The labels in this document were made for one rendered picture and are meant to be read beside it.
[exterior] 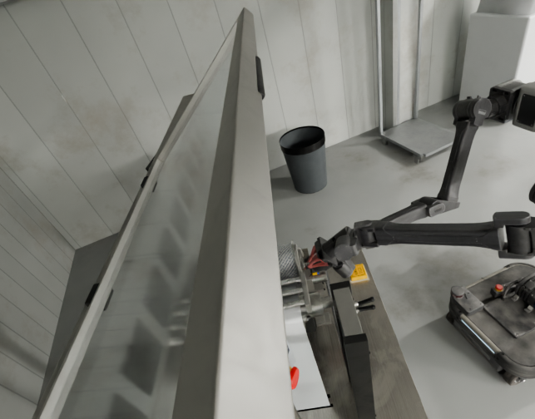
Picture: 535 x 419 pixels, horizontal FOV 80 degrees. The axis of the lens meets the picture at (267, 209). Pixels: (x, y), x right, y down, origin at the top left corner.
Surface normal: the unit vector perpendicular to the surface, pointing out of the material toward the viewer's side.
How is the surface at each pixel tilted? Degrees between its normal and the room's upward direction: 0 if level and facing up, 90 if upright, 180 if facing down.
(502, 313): 0
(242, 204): 50
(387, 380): 0
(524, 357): 0
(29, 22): 90
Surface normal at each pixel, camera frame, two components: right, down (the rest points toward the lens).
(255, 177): 0.58, -0.65
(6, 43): 0.32, 0.53
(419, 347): -0.25, -0.76
